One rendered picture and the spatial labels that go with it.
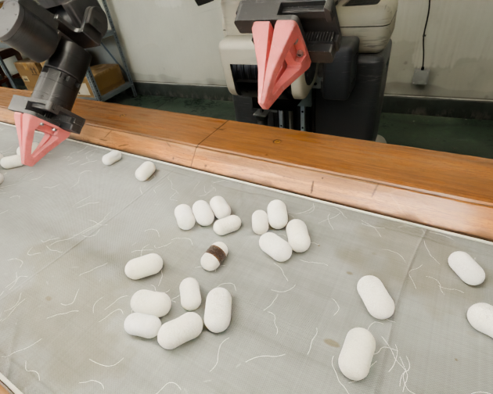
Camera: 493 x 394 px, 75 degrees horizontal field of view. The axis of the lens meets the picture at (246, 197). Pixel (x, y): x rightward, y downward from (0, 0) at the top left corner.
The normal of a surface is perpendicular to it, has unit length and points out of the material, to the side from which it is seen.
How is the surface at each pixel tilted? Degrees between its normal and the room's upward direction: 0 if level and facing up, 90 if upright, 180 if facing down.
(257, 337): 0
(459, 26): 90
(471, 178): 0
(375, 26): 90
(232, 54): 98
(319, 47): 40
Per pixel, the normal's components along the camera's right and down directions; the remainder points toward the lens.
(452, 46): -0.44, 0.60
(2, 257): -0.11, -0.78
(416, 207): -0.43, -0.14
